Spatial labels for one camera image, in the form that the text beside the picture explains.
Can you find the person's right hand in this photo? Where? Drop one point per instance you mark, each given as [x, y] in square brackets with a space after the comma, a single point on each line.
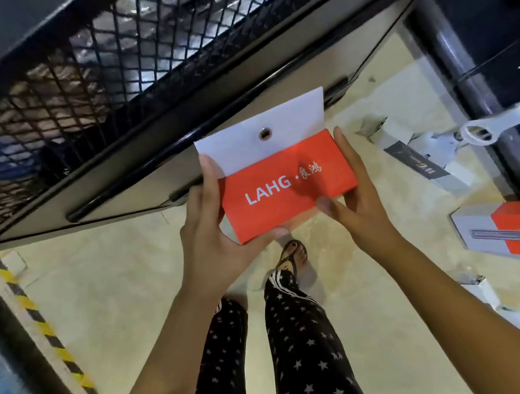
[364, 221]

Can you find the person's left hand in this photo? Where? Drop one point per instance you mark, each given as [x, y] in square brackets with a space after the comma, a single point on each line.
[206, 253]

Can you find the person's right thumb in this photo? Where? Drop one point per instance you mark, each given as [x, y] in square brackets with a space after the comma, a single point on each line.
[331, 207]

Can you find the person's left thumb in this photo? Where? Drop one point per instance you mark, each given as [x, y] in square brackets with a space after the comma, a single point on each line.
[266, 239]

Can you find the person's left middle finger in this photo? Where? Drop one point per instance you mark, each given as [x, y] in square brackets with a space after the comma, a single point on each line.
[193, 207]

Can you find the red and white snap pouch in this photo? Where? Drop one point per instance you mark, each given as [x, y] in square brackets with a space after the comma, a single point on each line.
[286, 187]

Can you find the person's right forearm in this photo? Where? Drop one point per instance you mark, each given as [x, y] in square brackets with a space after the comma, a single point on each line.
[461, 322]

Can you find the person's left forearm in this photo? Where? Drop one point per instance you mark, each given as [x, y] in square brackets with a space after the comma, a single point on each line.
[165, 361]

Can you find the open grey white cardboard box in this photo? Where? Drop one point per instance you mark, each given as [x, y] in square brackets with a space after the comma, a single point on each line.
[424, 157]

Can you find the black star print trousers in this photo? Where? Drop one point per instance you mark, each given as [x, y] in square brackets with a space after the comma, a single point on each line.
[305, 354]

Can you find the black metal mesh cage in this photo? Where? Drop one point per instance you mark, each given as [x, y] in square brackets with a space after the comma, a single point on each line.
[95, 82]

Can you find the white plastic wrench tool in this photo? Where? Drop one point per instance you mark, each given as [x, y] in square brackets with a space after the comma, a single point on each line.
[494, 126]

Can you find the red and grey product box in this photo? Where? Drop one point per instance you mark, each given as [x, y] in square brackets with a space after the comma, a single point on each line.
[512, 231]

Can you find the black metal pole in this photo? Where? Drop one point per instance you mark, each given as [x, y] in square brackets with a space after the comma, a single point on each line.
[467, 76]

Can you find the yellow black hazard tape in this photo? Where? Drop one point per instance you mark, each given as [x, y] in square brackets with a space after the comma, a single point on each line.
[45, 331]

